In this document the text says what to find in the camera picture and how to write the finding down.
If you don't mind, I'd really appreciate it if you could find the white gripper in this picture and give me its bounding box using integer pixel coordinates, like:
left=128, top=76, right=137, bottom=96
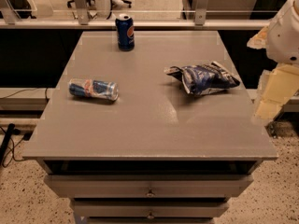
left=247, top=0, right=299, bottom=119

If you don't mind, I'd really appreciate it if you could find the red bull can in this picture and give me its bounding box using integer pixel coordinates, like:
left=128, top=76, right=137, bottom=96
left=68, top=78, right=119, bottom=101

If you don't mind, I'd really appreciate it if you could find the blue pepsi can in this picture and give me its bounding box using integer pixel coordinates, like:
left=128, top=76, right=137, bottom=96
left=115, top=14, right=135, bottom=51

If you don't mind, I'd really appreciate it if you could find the blue crumpled chip bag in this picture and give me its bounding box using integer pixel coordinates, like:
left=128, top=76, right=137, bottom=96
left=164, top=62, right=240, bottom=96

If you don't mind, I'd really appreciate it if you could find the grey drawer cabinet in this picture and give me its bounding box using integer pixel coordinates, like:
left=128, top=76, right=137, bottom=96
left=23, top=31, right=277, bottom=224

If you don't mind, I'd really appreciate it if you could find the upper drawer knob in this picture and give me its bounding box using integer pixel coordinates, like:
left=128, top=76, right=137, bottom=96
left=146, top=189, right=155, bottom=198

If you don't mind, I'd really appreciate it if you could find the drawer knob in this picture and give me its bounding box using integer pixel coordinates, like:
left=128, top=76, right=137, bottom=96
left=147, top=212, right=155, bottom=219
left=146, top=189, right=155, bottom=198

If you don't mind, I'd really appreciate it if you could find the lower drawer knob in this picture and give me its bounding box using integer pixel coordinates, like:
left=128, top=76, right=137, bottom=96
left=147, top=212, right=155, bottom=219

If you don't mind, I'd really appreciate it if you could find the lower grey drawer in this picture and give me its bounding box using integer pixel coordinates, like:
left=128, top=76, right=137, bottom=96
left=71, top=200, right=229, bottom=218

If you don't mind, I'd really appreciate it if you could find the metal railing bar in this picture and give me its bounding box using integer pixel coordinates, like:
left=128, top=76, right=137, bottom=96
left=0, top=19, right=270, bottom=31

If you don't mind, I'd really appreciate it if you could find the black pole on floor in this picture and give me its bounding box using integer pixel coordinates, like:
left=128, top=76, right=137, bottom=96
left=0, top=123, right=15, bottom=164

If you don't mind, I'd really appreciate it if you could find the right metal post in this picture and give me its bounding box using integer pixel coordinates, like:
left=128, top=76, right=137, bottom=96
left=193, top=0, right=208, bottom=26

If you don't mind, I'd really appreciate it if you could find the metal post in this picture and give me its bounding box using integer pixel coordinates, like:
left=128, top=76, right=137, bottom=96
left=193, top=0, right=208, bottom=26
left=74, top=0, right=90, bottom=25

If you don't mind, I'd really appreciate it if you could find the left metal post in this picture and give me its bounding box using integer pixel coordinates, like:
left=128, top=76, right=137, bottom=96
left=74, top=0, right=90, bottom=25

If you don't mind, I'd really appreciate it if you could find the black floor cable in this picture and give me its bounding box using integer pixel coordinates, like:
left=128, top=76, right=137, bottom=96
left=0, top=126, right=32, bottom=168

